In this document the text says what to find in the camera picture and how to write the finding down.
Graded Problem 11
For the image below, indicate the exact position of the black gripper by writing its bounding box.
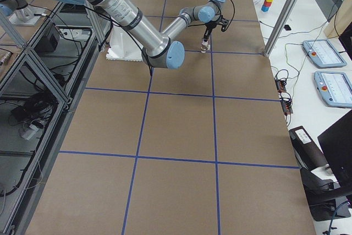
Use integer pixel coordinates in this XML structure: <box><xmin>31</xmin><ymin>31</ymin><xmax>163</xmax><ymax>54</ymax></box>
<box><xmin>202</xmin><ymin>21</ymin><xmax>217</xmax><ymax>45</ymax></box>

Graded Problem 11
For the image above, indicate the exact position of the grey third robot arm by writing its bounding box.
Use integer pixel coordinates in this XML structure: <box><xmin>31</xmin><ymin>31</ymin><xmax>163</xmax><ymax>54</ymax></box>
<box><xmin>1</xmin><ymin>0</ymin><xmax>40</xmax><ymax>26</ymax></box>

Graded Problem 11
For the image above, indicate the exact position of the red wooden block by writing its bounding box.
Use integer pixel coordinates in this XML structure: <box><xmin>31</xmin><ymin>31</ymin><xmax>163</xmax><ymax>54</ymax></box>
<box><xmin>263</xmin><ymin>1</ymin><xmax>272</xmax><ymax>7</ymax></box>

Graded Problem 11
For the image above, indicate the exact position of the blue wooden block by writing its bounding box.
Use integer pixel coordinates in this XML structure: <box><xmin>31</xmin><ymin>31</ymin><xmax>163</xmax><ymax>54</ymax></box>
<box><xmin>261</xmin><ymin>6</ymin><xmax>269</xmax><ymax>12</ymax></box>

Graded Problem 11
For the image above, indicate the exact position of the small black box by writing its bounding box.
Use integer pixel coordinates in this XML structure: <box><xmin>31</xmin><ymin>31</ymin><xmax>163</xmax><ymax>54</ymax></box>
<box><xmin>284</xmin><ymin>25</ymin><xmax>291</xmax><ymax>31</ymax></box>

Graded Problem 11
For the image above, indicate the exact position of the orange circuit board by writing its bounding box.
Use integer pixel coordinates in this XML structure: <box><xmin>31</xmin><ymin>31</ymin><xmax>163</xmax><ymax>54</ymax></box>
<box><xmin>275</xmin><ymin>79</ymin><xmax>293</xmax><ymax>116</ymax></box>

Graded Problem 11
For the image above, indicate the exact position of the upper teach pendant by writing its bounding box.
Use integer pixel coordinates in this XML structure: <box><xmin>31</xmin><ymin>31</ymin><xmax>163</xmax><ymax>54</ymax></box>
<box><xmin>302</xmin><ymin>39</ymin><xmax>347</xmax><ymax>69</ymax></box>

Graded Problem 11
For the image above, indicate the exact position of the teach pendant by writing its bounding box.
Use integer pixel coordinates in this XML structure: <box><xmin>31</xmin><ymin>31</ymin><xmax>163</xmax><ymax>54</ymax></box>
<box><xmin>313</xmin><ymin>71</ymin><xmax>351</xmax><ymax>108</ymax></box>
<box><xmin>302</xmin><ymin>39</ymin><xmax>347</xmax><ymax>69</ymax></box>

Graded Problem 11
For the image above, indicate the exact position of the lower teach pendant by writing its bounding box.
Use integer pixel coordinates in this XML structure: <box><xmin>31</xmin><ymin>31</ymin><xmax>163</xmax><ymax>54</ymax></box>
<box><xmin>313</xmin><ymin>71</ymin><xmax>351</xmax><ymax>108</ymax></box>

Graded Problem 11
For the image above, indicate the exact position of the black monitor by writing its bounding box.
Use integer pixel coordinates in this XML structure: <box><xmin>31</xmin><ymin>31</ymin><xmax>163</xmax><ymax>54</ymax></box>
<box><xmin>318</xmin><ymin>111</ymin><xmax>351</xmax><ymax>185</ymax></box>

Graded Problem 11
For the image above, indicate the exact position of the black office chair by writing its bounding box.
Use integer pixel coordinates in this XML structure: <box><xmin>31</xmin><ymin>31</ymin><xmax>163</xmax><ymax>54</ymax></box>
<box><xmin>288</xmin><ymin>126</ymin><xmax>352</xmax><ymax>222</ymax></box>

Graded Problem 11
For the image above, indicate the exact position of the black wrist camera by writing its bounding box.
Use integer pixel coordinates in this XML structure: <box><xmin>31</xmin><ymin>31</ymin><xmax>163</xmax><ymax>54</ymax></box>
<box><xmin>217</xmin><ymin>17</ymin><xmax>230</xmax><ymax>32</ymax></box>

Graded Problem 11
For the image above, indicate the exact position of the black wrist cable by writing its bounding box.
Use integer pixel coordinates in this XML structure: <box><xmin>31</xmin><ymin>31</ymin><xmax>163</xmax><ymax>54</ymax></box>
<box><xmin>217</xmin><ymin>0</ymin><xmax>236</xmax><ymax>26</ymax></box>

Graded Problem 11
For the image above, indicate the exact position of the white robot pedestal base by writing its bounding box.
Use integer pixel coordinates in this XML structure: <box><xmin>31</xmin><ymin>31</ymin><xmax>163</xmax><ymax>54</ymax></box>
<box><xmin>106</xmin><ymin>26</ymin><xmax>143</xmax><ymax>62</ymax></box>

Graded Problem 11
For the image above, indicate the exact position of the aluminium frame post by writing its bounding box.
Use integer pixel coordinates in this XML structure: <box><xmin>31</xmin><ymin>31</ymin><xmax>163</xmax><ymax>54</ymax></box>
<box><xmin>263</xmin><ymin>0</ymin><xmax>297</xmax><ymax>57</ymax></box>

